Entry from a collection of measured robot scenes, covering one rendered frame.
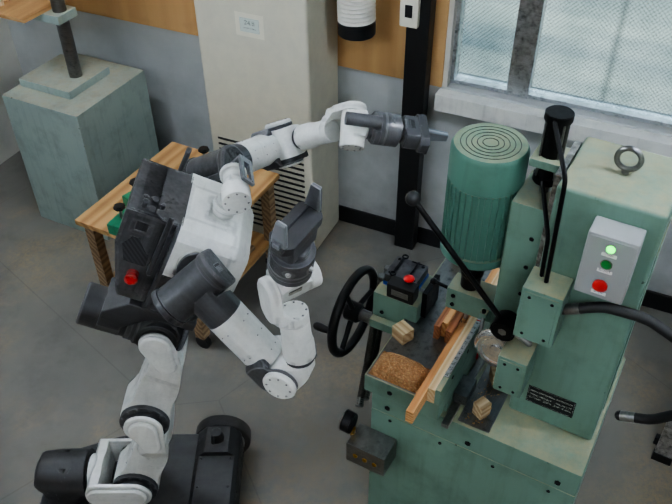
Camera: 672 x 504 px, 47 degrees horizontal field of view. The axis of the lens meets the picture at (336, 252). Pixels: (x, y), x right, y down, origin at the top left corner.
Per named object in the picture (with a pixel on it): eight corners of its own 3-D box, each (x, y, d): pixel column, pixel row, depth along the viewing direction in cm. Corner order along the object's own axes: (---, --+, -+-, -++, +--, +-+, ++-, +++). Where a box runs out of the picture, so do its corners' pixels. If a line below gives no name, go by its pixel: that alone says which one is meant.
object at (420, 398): (492, 276, 227) (494, 266, 224) (498, 278, 226) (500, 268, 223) (404, 420, 187) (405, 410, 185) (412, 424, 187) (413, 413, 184)
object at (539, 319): (524, 312, 180) (534, 265, 170) (561, 326, 177) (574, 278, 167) (511, 336, 175) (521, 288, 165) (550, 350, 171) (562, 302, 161)
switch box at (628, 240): (580, 273, 165) (596, 214, 155) (628, 288, 161) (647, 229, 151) (572, 290, 161) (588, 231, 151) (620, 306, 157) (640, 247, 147)
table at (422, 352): (425, 248, 246) (427, 233, 242) (517, 279, 234) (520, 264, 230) (331, 376, 206) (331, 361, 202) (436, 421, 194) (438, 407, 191)
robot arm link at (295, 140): (342, 147, 213) (298, 157, 228) (331, 111, 211) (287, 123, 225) (315, 158, 206) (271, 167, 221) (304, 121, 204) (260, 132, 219)
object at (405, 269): (396, 265, 222) (397, 250, 218) (431, 277, 218) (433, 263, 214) (376, 292, 213) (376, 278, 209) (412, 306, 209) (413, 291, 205)
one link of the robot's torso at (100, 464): (89, 511, 245) (80, 488, 237) (103, 457, 261) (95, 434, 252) (154, 510, 246) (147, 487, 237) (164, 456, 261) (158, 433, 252)
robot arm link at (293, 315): (269, 290, 148) (278, 340, 157) (308, 271, 152) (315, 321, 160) (253, 273, 153) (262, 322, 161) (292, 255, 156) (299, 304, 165)
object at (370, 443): (358, 438, 227) (358, 421, 222) (395, 455, 222) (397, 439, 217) (344, 459, 221) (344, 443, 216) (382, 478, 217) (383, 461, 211)
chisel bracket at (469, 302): (454, 294, 209) (457, 271, 203) (503, 312, 203) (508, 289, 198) (443, 311, 204) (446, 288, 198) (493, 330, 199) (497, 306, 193)
